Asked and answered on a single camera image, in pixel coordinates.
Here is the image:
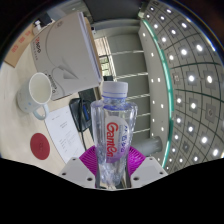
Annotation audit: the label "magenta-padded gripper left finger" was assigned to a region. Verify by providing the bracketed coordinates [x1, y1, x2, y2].
[58, 146, 99, 188]

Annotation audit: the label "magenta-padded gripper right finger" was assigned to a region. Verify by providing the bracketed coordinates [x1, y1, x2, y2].
[125, 145, 169, 188]

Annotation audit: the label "clear plastic water bottle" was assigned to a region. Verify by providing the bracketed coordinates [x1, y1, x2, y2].
[90, 80, 138, 190]

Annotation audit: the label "white paper sheet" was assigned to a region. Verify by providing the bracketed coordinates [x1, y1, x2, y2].
[44, 104, 86, 164]

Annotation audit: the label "flat round red coaster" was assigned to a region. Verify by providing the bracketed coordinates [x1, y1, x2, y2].
[29, 132, 51, 161]

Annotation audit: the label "white ceramic mug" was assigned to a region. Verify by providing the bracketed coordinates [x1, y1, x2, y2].
[16, 72, 53, 121]

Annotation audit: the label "ceiling lights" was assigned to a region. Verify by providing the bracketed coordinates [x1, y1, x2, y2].
[139, 0, 224, 168]

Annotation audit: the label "white cardboard paper box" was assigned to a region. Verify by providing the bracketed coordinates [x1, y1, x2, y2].
[30, 10, 103, 102]

